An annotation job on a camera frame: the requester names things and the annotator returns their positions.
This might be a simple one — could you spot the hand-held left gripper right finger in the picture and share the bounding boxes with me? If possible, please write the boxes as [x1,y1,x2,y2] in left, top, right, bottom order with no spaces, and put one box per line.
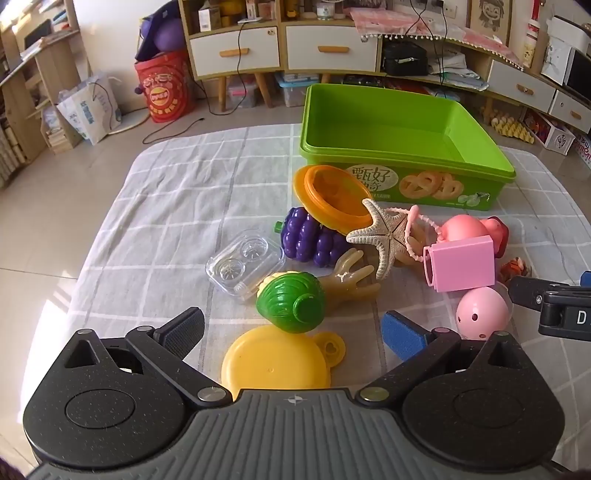
[355,311,536,408]

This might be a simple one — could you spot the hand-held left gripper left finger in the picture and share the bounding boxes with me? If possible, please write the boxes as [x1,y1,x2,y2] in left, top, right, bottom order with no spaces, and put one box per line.
[60,308,232,408]

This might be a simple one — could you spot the pink toy box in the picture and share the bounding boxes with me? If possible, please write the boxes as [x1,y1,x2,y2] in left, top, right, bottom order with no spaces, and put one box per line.
[423,234,497,294]

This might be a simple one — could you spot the pink pig toy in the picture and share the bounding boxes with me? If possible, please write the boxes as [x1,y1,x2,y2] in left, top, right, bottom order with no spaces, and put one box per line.
[436,215,510,257]

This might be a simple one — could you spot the yellow lid with heart tab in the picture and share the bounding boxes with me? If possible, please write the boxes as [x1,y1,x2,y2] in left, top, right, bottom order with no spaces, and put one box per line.
[221,324,346,400]

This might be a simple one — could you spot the green toy vegetable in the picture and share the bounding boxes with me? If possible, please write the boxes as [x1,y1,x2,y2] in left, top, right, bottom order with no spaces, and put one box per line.
[256,271,327,334]

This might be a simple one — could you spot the orange yellow toy bowl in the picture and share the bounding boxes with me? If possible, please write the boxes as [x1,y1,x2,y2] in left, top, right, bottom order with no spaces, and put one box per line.
[293,165,377,235]

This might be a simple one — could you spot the green plastic box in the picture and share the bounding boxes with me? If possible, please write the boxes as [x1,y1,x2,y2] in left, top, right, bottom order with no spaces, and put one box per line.
[299,84,516,212]

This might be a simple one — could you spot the small orange tiger toy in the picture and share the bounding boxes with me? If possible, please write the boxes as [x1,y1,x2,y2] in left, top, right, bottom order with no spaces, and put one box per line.
[500,258,529,283]

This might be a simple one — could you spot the pink ball with holes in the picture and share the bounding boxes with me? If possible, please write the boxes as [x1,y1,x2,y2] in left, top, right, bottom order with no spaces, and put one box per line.
[455,286,509,341]

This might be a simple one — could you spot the clear plastic lens case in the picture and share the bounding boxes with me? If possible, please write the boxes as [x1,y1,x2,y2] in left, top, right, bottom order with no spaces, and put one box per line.
[205,229,287,303]

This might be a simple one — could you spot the beige starfish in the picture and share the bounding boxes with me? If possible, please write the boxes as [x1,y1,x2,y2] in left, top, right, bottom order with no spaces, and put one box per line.
[346,198,428,281]

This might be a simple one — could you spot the grey checkered blanket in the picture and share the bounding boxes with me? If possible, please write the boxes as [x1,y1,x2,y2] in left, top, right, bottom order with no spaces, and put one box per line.
[21,122,591,480]

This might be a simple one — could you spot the purple toy grapes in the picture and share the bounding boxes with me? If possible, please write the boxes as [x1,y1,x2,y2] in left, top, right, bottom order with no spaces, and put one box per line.
[276,206,352,268]

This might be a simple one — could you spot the red white carton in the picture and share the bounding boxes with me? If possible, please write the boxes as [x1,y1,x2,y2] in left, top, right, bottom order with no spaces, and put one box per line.
[522,108,578,151]

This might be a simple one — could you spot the small white shelf drawer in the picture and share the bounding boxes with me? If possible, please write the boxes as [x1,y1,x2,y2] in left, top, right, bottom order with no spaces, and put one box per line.
[488,60,557,112]
[549,90,591,136]

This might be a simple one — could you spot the yellow wooden caterpillar toy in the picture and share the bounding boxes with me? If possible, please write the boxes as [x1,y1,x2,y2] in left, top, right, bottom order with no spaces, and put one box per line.
[480,106,536,145]

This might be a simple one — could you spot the white round fan base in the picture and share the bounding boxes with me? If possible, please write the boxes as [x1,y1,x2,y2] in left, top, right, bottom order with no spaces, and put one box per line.
[108,111,154,136]

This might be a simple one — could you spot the stack of books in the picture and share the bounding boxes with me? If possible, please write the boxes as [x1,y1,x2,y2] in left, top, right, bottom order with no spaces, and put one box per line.
[41,108,82,156]

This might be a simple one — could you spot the pile of papers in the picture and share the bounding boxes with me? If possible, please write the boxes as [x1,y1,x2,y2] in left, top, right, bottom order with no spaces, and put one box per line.
[427,51,490,91]

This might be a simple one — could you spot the red printed bucket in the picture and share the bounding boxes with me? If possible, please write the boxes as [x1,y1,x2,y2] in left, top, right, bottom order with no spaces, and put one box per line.
[134,51,195,123]

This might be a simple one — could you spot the white shopping bag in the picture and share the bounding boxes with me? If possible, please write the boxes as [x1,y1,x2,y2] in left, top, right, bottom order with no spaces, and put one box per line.
[55,71,123,145]

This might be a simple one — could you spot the clear storage box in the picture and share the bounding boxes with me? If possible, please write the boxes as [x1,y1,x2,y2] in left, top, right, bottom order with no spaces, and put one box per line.
[225,74,260,110]
[276,73,309,108]

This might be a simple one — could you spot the low wooden shelf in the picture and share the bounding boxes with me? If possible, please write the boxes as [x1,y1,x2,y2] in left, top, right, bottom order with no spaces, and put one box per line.
[379,25,591,137]

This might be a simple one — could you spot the black bag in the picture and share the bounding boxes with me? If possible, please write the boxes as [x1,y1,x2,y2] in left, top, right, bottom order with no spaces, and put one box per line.
[381,41,428,77]

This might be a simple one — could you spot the framed cartoon drawing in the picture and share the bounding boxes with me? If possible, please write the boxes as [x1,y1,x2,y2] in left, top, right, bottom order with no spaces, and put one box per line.
[466,0,514,46]

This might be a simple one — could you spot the wooden desk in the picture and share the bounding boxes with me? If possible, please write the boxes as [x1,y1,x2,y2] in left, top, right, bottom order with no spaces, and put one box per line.
[0,0,93,188]

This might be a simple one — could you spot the purple ball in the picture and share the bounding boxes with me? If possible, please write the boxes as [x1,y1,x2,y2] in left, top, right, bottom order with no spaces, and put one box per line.
[137,14,186,62]

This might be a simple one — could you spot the pink tasselled cloth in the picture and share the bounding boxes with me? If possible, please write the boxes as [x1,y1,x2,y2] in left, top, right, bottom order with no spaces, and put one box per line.
[350,6,527,71]

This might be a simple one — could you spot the wooden cabinet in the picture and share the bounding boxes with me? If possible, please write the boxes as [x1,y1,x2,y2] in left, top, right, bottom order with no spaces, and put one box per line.
[178,0,385,112]

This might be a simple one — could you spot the pink bead bracelet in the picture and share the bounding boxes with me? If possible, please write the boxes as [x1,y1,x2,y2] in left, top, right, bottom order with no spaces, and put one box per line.
[383,205,445,261]

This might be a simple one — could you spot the white drawer with cable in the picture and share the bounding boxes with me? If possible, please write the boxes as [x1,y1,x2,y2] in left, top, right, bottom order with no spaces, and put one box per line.
[188,32,281,77]

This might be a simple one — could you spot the black charger cable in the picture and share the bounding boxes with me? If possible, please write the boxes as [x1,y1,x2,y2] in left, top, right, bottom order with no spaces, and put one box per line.
[409,0,452,88]

